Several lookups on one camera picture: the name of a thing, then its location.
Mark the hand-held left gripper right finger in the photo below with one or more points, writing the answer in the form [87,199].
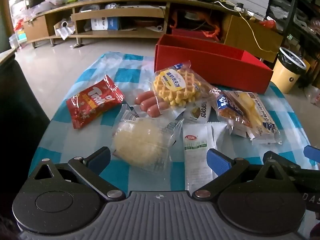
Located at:
[217,161]

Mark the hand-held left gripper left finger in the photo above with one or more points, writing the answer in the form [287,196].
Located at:
[100,158]

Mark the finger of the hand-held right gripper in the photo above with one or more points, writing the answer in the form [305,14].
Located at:
[312,152]
[287,162]

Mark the long white snack packet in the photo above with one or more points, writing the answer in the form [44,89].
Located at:
[197,150]

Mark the round white cake packet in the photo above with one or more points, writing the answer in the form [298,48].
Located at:
[140,142]

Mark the blue orange bread packet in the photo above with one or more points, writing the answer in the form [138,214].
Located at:
[230,112]

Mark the white wafer packet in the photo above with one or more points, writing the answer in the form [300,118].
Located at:
[200,112]

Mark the red snack packet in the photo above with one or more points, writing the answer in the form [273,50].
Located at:
[92,102]

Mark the yellow cake packet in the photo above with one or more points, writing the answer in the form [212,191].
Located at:
[257,115]

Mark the sausage packet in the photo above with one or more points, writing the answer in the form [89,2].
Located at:
[147,102]

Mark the waffle packet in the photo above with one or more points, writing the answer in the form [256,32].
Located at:
[172,87]

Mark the red cardboard box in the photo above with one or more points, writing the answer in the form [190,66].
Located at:
[212,65]

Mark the blue white checkered tablecloth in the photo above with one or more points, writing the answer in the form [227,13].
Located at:
[82,140]

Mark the cream trash bin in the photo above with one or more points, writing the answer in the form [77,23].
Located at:
[285,77]

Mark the black chair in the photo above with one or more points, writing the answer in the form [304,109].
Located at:
[20,130]

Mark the orange plastic bag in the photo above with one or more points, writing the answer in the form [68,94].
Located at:
[212,32]

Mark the white blue box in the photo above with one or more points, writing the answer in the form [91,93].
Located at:
[102,23]

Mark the red plastic bag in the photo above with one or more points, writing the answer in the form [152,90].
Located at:
[268,24]

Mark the plastic drawer unit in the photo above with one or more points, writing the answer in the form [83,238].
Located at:
[20,37]

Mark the wooden tv stand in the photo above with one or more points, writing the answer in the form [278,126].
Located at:
[120,15]

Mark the black shelf rack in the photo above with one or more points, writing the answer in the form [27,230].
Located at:
[292,5]

